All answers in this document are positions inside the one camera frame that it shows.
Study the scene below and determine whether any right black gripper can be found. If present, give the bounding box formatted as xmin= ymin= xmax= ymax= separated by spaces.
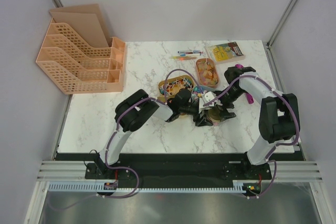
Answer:
xmin=213 ymin=87 xmax=245 ymax=122

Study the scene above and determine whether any magenta plastic scoop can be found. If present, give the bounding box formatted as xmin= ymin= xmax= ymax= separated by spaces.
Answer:
xmin=235 ymin=64 xmax=254 ymax=104

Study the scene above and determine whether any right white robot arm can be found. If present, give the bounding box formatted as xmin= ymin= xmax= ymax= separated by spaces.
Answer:
xmin=218 ymin=67 xmax=300 ymax=179

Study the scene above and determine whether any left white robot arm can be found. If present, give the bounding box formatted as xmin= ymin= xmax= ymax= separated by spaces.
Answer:
xmin=97 ymin=89 xmax=216 ymax=178

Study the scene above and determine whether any blue tray of pastel candies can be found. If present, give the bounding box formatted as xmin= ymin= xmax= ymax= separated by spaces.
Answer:
xmin=191 ymin=87 xmax=207 ymax=100

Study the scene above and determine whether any tan tray of star gummies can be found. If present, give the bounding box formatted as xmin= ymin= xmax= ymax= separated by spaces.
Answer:
xmin=167 ymin=98 xmax=188 ymax=116

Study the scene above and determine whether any tan tray of lollipops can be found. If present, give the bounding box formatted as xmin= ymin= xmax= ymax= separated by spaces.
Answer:
xmin=158 ymin=75 xmax=195 ymax=98

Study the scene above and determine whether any yellow picture book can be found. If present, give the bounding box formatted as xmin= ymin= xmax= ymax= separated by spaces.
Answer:
xmin=205 ymin=41 xmax=246 ymax=64

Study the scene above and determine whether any orange pen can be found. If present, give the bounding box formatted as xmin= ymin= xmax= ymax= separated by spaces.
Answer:
xmin=170 ymin=54 xmax=201 ymax=61

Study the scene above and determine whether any peach plastic file organizer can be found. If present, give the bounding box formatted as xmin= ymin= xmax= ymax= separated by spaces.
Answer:
xmin=36 ymin=4 xmax=127 ymax=94

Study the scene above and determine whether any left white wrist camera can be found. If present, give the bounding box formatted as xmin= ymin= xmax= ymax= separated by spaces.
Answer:
xmin=198 ymin=98 xmax=208 ymax=113

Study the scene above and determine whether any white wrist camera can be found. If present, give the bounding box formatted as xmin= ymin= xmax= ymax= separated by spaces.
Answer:
xmin=203 ymin=91 xmax=218 ymax=106
xmin=198 ymin=98 xmax=208 ymax=113

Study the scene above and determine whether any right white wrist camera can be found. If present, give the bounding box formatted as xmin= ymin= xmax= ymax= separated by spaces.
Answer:
xmin=203 ymin=91 xmax=218 ymax=106

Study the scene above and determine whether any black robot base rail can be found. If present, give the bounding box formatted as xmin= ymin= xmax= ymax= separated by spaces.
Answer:
xmin=55 ymin=152 xmax=305 ymax=189

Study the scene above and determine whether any white slotted cable duct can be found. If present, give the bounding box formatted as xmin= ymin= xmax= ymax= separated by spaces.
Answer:
xmin=47 ymin=180 xmax=260 ymax=193

